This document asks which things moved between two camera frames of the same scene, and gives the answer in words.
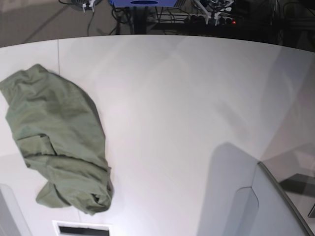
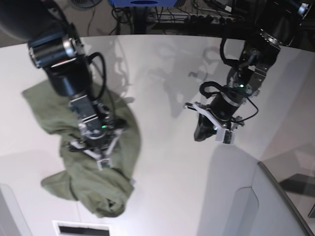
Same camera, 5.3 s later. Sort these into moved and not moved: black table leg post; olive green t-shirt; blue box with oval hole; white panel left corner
Moved: olive green t-shirt
Not moved: black table leg post; blue box with oval hole; white panel left corner
